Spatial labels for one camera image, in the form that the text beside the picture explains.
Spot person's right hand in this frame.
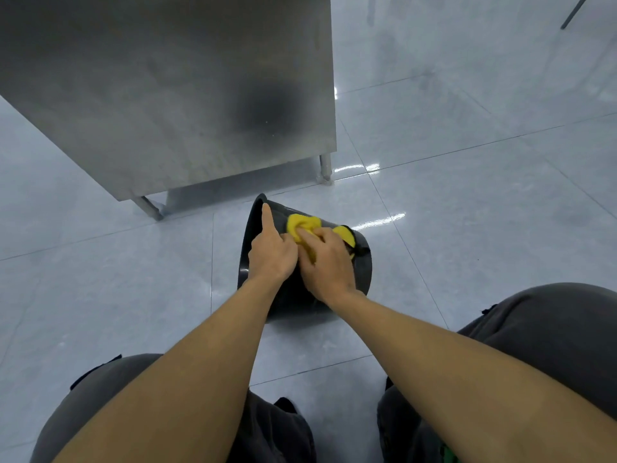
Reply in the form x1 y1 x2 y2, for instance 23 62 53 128
294 226 360 307

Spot person's left hand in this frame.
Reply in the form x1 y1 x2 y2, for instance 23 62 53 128
248 203 299 286

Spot black plastic bucket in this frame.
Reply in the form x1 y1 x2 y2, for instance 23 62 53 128
237 193 373 323

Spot yellow cleaning cloth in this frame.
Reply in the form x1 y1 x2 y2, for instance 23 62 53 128
286 213 357 264

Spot person's right forearm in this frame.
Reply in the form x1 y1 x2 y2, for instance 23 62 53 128
326 290 617 463

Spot person's left forearm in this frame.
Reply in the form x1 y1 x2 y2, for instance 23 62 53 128
52 275 282 463

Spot stainless steel cabinet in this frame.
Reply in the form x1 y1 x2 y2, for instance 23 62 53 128
0 0 337 222

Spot dark grey trousers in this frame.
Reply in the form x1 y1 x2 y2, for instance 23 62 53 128
30 283 617 463

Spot dark metal furniture leg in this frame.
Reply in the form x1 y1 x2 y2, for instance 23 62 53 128
560 0 592 30

